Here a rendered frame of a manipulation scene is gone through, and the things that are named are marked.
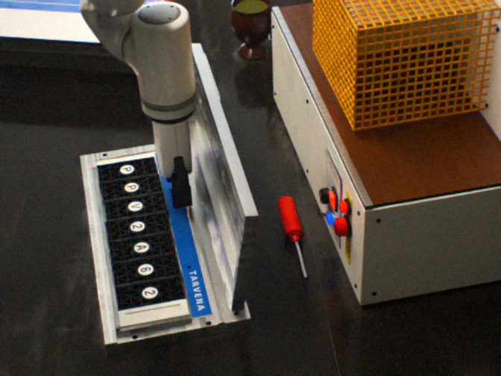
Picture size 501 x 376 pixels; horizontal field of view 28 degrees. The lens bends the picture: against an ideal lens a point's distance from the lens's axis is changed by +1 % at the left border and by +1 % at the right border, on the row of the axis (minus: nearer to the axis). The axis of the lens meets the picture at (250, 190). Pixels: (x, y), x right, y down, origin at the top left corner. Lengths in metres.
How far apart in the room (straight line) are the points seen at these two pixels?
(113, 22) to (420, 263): 0.56
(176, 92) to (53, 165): 0.38
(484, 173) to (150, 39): 0.50
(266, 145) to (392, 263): 0.44
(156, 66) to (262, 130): 0.41
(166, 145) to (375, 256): 0.36
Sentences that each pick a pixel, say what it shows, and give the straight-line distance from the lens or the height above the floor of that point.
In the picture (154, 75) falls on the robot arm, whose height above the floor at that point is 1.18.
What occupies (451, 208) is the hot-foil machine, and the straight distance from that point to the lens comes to 1.37.
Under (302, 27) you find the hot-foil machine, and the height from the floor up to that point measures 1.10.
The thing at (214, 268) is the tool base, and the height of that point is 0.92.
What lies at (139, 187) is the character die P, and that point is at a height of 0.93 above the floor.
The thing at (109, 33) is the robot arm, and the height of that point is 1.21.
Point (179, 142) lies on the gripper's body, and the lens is 1.49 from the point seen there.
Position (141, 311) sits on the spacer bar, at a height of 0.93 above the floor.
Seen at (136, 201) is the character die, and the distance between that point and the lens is 1.60.
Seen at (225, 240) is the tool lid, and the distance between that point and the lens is 1.42.
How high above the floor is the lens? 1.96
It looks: 40 degrees down
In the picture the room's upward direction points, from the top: 3 degrees counter-clockwise
